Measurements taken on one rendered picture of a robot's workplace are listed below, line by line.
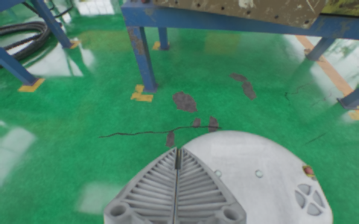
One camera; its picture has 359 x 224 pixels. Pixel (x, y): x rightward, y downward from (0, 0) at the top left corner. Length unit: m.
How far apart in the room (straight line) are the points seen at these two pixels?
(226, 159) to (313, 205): 0.30
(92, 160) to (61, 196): 0.24
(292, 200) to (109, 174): 0.89
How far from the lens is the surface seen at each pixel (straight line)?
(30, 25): 3.40
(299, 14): 0.70
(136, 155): 0.96
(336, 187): 1.27
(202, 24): 0.87
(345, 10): 1.04
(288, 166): 0.65
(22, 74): 1.94
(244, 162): 0.65
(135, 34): 0.97
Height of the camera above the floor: 0.88
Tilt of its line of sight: 55 degrees down
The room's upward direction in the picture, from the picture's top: 1 degrees counter-clockwise
